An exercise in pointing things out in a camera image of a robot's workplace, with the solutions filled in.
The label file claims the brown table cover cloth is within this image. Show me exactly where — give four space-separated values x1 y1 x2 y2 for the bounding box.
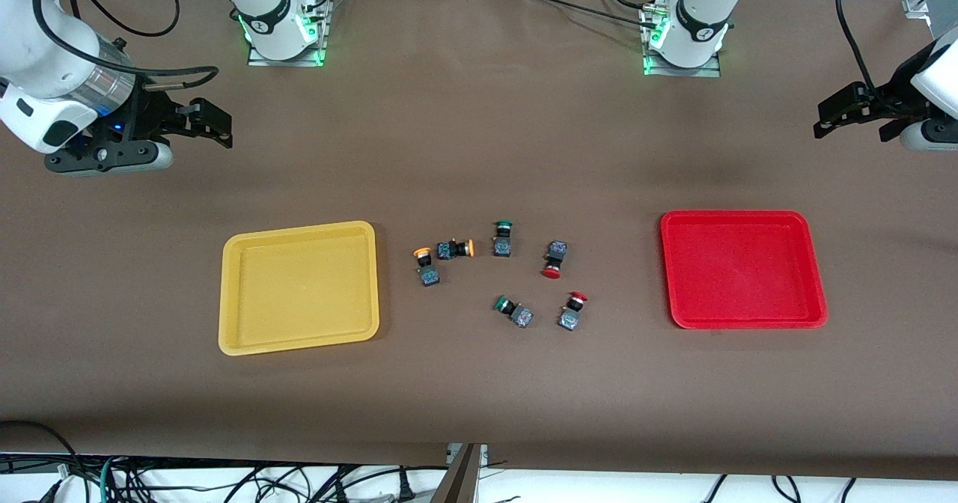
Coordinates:
0 0 958 481

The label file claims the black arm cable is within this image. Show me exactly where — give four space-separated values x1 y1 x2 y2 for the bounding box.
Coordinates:
30 0 220 88
836 0 880 96

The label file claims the red plastic tray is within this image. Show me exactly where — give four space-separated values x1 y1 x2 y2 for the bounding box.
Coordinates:
660 210 829 330

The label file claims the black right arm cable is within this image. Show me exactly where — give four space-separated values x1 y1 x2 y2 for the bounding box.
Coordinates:
30 0 220 88

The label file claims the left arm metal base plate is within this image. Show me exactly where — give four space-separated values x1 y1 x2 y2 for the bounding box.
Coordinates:
642 5 723 78

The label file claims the yellow plastic tray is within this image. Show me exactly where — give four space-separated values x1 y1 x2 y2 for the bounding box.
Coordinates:
218 221 380 356

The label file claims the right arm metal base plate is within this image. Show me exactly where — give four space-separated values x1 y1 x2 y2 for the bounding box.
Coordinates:
247 0 328 67

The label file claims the aluminium profile post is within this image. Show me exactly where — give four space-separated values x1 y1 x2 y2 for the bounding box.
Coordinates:
430 443 485 503

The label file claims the red push button switch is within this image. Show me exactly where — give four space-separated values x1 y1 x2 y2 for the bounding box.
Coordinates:
558 292 588 332
541 240 568 279

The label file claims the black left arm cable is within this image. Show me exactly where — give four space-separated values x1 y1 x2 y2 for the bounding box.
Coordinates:
836 0 880 96

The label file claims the black looped floor cable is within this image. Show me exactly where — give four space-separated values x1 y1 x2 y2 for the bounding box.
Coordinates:
0 421 79 503

